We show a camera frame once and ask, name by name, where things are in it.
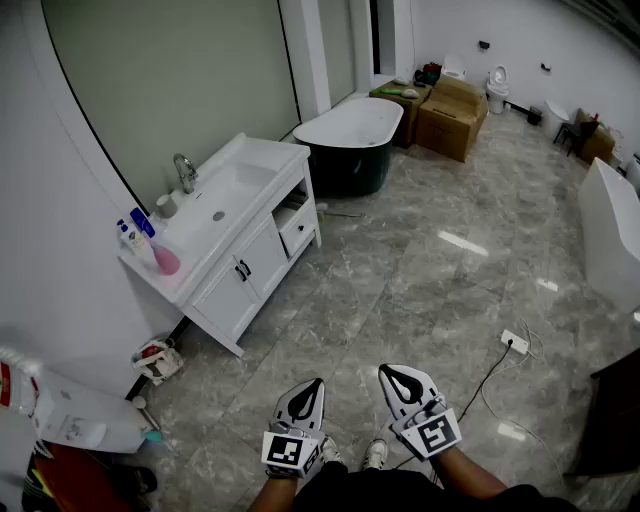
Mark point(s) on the white toilet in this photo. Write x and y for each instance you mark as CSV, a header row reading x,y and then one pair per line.
x,y
454,66
554,117
498,90

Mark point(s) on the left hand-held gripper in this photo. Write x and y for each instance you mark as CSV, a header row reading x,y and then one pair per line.
x,y
287,450

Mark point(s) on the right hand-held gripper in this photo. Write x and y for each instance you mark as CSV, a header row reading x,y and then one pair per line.
x,y
432,432

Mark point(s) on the black chair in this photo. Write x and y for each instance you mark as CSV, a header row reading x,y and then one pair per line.
x,y
577,135

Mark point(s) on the grey cup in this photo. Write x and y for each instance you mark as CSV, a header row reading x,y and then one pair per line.
x,y
166,206

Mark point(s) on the chrome faucet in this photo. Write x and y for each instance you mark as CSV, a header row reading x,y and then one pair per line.
x,y
185,172

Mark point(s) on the green brush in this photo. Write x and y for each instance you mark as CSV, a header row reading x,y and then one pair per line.
x,y
391,91

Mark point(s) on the person's white shoe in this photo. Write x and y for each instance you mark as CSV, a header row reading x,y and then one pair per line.
x,y
330,451
376,454

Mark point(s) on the white sponge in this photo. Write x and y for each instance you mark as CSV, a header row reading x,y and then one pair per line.
x,y
410,93

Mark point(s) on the pink spray bottle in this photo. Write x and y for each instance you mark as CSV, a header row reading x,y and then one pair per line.
x,y
167,261

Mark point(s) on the large cardboard box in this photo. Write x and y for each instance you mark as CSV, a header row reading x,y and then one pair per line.
x,y
450,120

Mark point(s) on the clear bottle red label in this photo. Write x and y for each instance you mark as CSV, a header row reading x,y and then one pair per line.
x,y
17,385

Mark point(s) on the dark green bathtub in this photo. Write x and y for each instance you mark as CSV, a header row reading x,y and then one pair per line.
x,y
350,150

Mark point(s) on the white plastic bag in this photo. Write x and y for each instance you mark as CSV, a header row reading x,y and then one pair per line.
x,y
157,362

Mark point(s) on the dark wooden furniture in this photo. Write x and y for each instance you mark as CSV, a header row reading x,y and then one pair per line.
x,y
612,420

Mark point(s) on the brown cardboard box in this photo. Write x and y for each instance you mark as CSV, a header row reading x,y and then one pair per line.
x,y
407,117

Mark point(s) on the white power strip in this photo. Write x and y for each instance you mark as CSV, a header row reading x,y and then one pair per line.
x,y
515,342

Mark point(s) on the person's left forearm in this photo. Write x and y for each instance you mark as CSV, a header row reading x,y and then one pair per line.
x,y
272,495

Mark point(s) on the white rectangular bathtub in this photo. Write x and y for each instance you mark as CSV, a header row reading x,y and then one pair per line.
x,y
610,230

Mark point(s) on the person's black clothing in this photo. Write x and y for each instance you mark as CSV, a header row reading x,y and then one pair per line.
x,y
400,492

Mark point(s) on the red and black bag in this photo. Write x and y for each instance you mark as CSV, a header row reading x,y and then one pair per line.
x,y
430,74

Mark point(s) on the person's right forearm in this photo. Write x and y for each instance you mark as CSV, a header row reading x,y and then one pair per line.
x,y
470,475

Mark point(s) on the person's right white shoe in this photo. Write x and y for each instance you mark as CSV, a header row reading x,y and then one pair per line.
x,y
376,454

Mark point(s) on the small cardboard box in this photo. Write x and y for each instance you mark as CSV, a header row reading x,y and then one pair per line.
x,y
599,142

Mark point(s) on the white pump bottle blue cap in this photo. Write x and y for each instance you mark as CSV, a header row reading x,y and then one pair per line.
x,y
136,245

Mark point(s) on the black trash bin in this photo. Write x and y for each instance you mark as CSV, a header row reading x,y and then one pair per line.
x,y
534,116

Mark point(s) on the person's left white shoe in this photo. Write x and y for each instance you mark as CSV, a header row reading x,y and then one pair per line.
x,y
330,451

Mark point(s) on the white vanity cabinet with sink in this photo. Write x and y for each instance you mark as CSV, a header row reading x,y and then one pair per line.
x,y
240,210

